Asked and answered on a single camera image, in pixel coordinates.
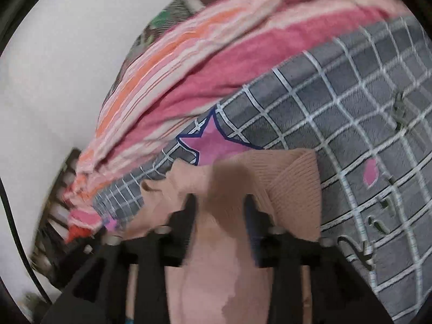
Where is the pink knit sweater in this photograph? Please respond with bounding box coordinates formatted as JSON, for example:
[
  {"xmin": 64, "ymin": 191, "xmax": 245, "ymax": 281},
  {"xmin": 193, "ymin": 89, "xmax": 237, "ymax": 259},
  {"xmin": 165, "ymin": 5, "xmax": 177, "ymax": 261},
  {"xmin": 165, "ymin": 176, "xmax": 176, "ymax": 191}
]
[{"xmin": 125, "ymin": 148, "xmax": 322, "ymax": 323}]

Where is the red pillow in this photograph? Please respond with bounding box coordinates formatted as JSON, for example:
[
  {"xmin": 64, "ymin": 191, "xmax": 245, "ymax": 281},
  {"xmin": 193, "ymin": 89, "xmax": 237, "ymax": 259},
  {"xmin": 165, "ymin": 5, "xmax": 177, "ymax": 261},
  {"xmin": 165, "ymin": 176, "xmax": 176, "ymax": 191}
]
[{"xmin": 65, "ymin": 225, "xmax": 92, "ymax": 244}]

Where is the dark wooden headboard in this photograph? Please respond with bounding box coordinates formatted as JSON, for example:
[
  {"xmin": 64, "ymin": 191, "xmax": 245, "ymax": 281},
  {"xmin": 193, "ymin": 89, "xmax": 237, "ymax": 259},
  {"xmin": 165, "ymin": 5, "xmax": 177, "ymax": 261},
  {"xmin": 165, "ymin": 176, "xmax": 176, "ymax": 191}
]
[{"xmin": 30, "ymin": 148, "xmax": 80, "ymax": 277}]

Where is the grey checked star quilt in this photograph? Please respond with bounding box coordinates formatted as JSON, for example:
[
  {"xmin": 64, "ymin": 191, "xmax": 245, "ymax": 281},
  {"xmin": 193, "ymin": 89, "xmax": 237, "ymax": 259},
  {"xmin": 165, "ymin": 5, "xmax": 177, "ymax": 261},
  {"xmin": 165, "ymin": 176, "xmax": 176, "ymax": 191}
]
[{"xmin": 92, "ymin": 15, "xmax": 431, "ymax": 323}]

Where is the pink orange striped blanket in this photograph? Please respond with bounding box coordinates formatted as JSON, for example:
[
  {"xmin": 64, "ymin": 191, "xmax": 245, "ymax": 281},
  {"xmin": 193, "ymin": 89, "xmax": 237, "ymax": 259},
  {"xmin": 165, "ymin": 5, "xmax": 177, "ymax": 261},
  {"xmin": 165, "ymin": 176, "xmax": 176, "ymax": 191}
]
[{"xmin": 63, "ymin": 0, "xmax": 409, "ymax": 233}]

